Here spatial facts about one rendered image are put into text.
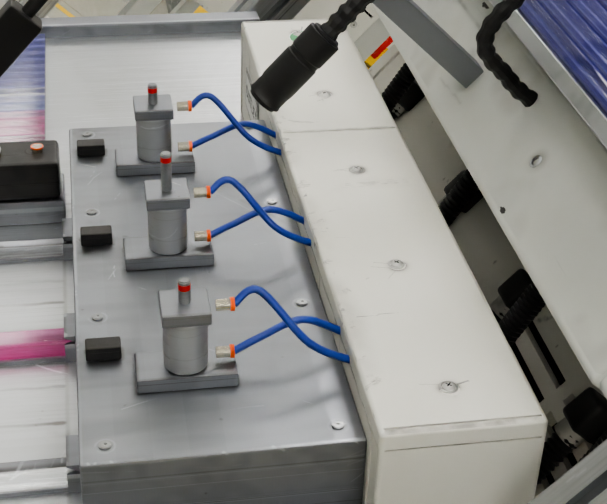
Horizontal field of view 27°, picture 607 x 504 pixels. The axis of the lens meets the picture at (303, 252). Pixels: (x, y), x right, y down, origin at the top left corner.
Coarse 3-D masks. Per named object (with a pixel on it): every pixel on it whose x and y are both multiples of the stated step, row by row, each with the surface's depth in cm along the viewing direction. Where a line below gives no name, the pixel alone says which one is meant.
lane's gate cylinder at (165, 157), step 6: (162, 156) 68; (168, 156) 68; (162, 162) 68; (168, 162) 68; (162, 168) 68; (168, 168) 68; (162, 174) 69; (168, 174) 69; (162, 180) 69; (168, 180) 69; (162, 186) 69; (168, 186) 69
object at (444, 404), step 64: (256, 64) 90; (320, 128) 82; (384, 128) 82; (320, 192) 75; (384, 192) 75; (320, 256) 69; (384, 256) 69; (448, 256) 69; (384, 320) 64; (448, 320) 64; (384, 384) 59; (448, 384) 59; (512, 384) 60; (384, 448) 57; (448, 448) 57; (512, 448) 58
